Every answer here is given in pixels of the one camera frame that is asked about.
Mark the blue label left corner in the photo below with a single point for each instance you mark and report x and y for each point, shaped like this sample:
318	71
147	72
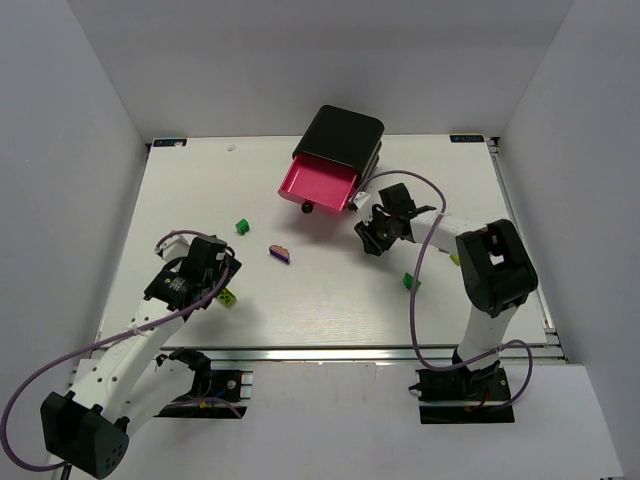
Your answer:
169	143

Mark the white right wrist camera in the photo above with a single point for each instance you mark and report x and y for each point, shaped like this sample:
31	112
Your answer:
359	201

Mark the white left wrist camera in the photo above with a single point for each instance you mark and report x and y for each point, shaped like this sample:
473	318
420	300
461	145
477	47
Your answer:
173	248

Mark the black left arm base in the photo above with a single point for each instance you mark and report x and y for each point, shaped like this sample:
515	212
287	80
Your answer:
214	393

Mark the aluminium front rail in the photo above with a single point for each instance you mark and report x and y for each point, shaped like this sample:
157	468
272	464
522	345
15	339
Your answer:
546	352

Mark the purple curved butterfly lego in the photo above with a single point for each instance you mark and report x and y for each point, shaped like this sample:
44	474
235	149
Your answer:
280	253

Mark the small green lego brick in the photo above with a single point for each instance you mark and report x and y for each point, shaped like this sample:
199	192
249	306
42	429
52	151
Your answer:
242	227

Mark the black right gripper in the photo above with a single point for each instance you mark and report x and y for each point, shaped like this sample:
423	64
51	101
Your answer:
373	232

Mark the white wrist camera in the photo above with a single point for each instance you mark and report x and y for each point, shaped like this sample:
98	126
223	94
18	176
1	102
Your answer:
173	248
359	201

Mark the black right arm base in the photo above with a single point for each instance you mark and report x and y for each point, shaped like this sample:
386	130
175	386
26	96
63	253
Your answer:
451	398

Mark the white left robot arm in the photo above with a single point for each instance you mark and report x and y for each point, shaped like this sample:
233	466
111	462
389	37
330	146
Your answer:
90	426

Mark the lime lego brick with studs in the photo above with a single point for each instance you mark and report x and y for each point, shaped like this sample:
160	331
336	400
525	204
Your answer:
226	298

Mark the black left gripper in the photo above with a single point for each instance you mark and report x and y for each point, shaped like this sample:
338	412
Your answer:
226	270

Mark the pink drawer with black knob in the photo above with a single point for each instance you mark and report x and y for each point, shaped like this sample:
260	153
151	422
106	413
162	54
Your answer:
324	184

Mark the black drawer cabinet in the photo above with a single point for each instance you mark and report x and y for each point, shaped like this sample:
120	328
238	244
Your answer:
344	137

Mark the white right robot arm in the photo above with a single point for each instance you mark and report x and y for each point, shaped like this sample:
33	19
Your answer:
496	270

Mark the green sloped lego brick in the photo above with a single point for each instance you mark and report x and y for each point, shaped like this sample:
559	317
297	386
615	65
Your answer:
410	282

